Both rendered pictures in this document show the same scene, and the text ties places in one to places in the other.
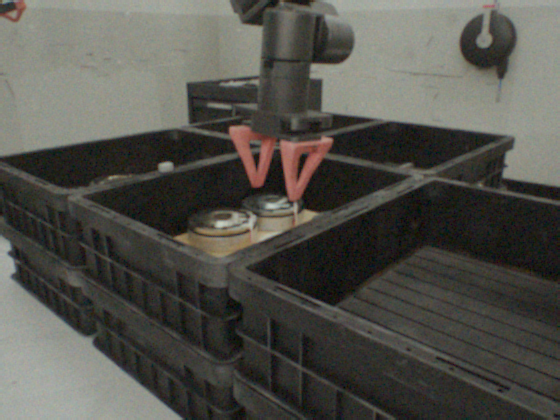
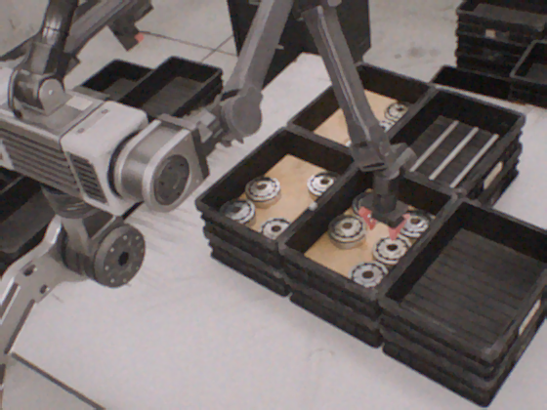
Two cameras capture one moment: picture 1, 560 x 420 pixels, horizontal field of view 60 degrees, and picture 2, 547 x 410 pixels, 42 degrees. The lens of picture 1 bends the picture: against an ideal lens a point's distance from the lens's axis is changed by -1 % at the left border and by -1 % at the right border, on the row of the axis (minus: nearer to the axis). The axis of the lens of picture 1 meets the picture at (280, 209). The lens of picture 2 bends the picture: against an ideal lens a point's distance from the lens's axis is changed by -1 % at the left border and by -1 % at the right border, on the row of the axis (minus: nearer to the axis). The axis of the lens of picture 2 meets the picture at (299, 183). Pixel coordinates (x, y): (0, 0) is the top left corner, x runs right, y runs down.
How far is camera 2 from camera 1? 1.32 m
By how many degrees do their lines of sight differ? 22
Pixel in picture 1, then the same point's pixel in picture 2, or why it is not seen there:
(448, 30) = not seen: outside the picture
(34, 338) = (254, 300)
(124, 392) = (317, 325)
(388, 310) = (441, 283)
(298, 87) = (393, 201)
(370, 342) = (432, 327)
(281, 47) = (385, 190)
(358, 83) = not seen: outside the picture
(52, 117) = not seen: outside the picture
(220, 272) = (373, 296)
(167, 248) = (348, 284)
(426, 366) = (448, 335)
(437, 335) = (461, 297)
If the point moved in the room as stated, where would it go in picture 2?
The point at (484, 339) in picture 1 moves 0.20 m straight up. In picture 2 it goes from (481, 296) to (485, 239)
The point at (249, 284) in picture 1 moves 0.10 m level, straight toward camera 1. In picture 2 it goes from (388, 304) to (399, 340)
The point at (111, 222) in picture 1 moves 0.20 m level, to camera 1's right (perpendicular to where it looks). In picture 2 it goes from (313, 266) to (395, 256)
